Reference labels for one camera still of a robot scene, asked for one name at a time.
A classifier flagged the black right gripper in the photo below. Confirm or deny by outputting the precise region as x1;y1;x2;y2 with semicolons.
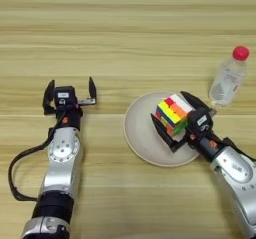
150;90;228;163

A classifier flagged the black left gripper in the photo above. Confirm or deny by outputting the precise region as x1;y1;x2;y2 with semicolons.
42;77;98;131

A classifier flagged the multicoloured puzzle cube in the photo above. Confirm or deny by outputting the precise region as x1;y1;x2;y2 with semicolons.
154;93;195;138

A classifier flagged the clear bottle with red cap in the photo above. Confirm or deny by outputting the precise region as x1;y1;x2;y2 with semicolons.
208;45;251;108

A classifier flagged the left gripper labelled black box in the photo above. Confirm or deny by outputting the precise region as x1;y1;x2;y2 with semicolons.
53;85;77;108

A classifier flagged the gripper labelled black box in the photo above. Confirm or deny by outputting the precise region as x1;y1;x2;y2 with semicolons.
186;108;215;135
53;85;77;108

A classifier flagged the right gripper labelled black box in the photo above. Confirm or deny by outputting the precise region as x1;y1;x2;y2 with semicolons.
186;108;215;135

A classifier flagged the round beige plate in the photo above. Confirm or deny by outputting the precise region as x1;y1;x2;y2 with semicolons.
123;91;202;168

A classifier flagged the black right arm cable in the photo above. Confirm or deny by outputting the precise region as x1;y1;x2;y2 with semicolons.
222;136;256;163

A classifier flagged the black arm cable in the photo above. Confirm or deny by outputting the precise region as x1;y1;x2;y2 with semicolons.
7;111;65;203
222;136;256;163

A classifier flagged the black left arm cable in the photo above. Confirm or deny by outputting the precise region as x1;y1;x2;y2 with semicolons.
7;111;65;203

